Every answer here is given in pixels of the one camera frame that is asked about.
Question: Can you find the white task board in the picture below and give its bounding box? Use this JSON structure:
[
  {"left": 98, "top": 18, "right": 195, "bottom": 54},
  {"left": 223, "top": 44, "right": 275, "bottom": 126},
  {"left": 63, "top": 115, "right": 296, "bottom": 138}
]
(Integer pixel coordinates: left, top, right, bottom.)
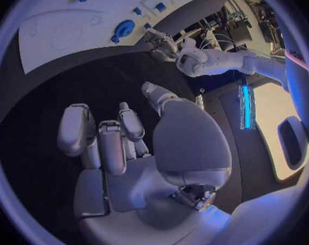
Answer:
[{"left": 18, "top": 0, "right": 216, "bottom": 75}]

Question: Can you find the blue gear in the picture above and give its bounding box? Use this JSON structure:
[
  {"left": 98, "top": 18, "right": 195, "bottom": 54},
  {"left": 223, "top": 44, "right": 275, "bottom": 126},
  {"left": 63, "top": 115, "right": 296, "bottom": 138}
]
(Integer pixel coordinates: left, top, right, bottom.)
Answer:
[{"left": 114, "top": 19, "right": 136, "bottom": 39}]

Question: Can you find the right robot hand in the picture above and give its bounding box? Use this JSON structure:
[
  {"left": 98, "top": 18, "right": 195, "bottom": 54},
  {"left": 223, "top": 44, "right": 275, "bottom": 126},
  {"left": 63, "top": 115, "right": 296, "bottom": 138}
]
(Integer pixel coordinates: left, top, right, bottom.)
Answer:
[{"left": 57, "top": 81, "right": 233, "bottom": 245}]

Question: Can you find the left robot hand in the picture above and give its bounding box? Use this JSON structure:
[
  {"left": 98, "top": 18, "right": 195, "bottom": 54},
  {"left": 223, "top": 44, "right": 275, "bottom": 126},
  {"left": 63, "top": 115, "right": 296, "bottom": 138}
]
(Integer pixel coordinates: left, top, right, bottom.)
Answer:
[{"left": 142, "top": 27, "right": 180, "bottom": 62}]

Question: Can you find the workshop equipment rack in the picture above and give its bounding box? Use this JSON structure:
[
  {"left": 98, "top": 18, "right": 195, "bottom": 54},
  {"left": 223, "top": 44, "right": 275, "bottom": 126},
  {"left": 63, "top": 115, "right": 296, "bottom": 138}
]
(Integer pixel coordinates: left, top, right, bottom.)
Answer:
[{"left": 172, "top": 0, "right": 287, "bottom": 57}]

